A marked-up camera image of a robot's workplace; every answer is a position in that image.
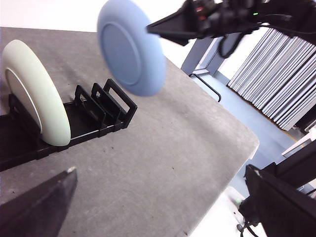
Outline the black plastic plate rack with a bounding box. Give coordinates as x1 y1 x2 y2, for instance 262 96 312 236
0 78 138 172

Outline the black metal stand beam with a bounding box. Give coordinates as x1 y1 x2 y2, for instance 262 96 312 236
261 142 316 190

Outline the black looped cable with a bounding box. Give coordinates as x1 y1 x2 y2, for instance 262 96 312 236
219 32 241 59

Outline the black bent tube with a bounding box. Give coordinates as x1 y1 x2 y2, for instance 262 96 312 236
189 73 222 102

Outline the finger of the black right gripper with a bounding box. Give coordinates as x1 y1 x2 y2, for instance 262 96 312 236
147 8 198 47

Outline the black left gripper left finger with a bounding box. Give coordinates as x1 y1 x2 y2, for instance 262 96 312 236
0 167 78 237

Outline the stack of grey panels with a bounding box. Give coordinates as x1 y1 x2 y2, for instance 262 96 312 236
227 27 316 131

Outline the blue-grey metal table frame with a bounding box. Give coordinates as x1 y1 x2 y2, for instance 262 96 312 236
181 32 232 78

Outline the blue round plate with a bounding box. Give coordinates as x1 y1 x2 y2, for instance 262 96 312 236
97 0 166 97

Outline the green round plate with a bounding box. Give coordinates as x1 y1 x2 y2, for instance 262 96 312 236
1 39 72 147

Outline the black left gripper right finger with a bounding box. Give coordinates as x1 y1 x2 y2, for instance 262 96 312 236
244 164 316 237

